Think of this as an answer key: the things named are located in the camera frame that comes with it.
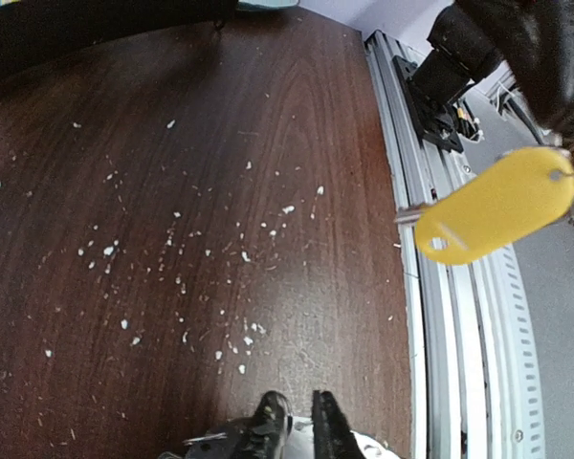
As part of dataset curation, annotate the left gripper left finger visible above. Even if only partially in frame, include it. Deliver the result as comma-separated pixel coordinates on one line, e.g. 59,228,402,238
230,390,290,459

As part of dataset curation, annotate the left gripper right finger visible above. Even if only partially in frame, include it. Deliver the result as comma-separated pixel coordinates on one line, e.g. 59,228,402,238
311,390,364,459

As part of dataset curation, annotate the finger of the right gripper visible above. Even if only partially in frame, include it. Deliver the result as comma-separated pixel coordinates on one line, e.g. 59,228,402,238
515,1,574,159

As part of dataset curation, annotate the key with yellow tag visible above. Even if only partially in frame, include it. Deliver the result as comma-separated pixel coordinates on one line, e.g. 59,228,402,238
395,146,574,265

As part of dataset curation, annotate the metal keyring with red handle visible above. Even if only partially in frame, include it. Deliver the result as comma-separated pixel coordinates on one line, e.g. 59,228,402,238
183,431,228,447

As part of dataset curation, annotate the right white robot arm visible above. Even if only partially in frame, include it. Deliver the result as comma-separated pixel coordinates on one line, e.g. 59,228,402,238
393,1,574,153

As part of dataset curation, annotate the pale green plate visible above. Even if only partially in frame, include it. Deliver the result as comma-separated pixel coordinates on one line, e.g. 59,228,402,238
236,0,299,11

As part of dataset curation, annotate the black dish rack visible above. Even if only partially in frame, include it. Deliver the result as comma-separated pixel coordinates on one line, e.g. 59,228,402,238
0,0,237,80

